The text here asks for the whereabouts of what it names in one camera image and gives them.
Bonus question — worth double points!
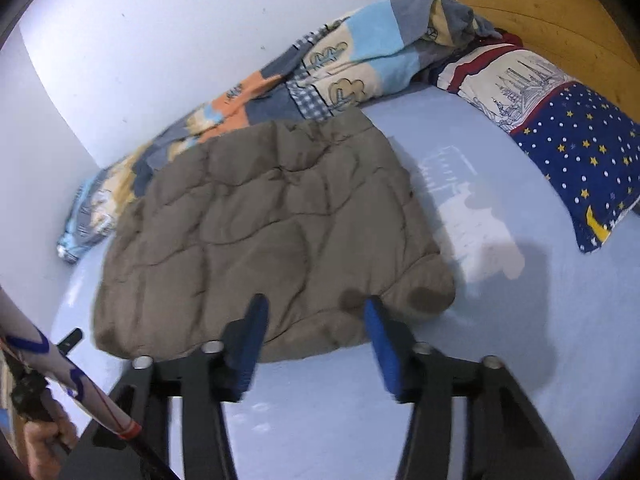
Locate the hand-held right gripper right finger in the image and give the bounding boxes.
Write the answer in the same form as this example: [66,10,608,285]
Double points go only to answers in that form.
[363,296,576,480]

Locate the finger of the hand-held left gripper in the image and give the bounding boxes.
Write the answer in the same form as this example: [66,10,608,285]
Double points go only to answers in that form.
[56,328,84,357]

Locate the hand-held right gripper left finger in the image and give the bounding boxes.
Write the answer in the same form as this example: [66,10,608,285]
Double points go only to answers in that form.
[60,293,271,480]

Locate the olive down jacket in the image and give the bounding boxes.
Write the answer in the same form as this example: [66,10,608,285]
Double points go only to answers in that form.
[92,107,457,363]

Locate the person's left hand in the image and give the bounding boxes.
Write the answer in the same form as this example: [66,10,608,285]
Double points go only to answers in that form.
[24,390,80,480]

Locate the white sleeved left arm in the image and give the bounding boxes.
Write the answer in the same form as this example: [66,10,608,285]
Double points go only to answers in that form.
[0,285,181,480]

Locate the light blue bed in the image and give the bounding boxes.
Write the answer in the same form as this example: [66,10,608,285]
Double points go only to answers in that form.
[47,80,640,480]

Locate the blue star print pillow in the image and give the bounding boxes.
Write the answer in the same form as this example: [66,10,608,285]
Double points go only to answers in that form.
[435,44,640,254]

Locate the patchwork cartoon blanket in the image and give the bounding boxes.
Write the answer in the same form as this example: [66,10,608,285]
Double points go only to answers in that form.
[56,0,503,265]

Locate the wooden headboard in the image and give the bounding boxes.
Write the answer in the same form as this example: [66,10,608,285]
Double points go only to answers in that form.
[442,0,640,123]

